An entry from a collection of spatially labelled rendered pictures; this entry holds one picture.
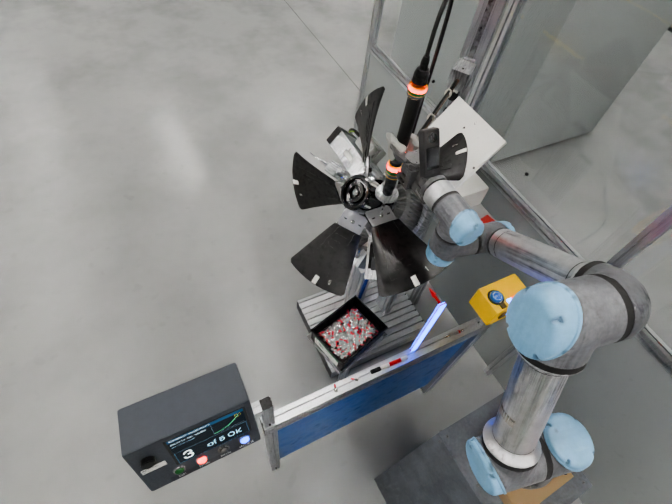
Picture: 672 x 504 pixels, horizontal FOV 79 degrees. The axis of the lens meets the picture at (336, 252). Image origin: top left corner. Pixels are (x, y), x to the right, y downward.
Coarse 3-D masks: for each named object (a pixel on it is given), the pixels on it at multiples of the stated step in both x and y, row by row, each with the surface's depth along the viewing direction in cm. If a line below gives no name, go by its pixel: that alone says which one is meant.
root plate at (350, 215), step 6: (348, 210) 136; (342, 216) 137; (348, 216) 137; (354, 216) 137; (360, 216) 137; (342, 222) 138; (348, 222) 138; (360, 222) 138; (366, 222) 138; (348, 228) 138; (354, 228) 138; (360, 228) 139
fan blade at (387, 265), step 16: (384, 224) 128; (400, 224) 129; (384, 240) 126; (400, 240) 126; (416, 240) 126; (384, 256) 124; (400, 256) 123; (416, 256) 124; (384, 272) 122; (400, 272) 122; (416, 272) 121; (432, 272) 121; (384, 288) 121; (400, 288) 120
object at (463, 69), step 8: (464, 56) 149; (456, 64) 147; (464, 64) 147; (472, 64) 148; (456, 72) 145; (464, 72) 144; (472, 72) 146; (448, 80) 148; (464, 80) 145; (456, 88) 149; (464, 88) 147
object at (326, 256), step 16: (336, 224) 137; (320, 240) 139; (336, 240) 139; (352, 240) 139; (304, 256) 142; (320, 256) 141; (336, 256) 140; (352, 256) 140; (304, 272) 143; (320, 272) 142; (336, 272) 141; (336, 288) 142
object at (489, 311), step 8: (504, 280) 135; (512, 280) 135; (520, 280) 136; (480, 288) 132; (488, 288) 132; (496, 288) 133; (504, 288) 133; (512, 288) 133; (520, 288) 134; (480, 296) 132; (488, 296) 130; (504, 296) 131; (512, 296) 131; (472, 304) 137; (480, 304) 133; (488, 304) 130; (496, 304) 129; (480, 312) 135; (488, 312) 131; (496, 312) 128; (488, 320) 132; (496, 320) 134
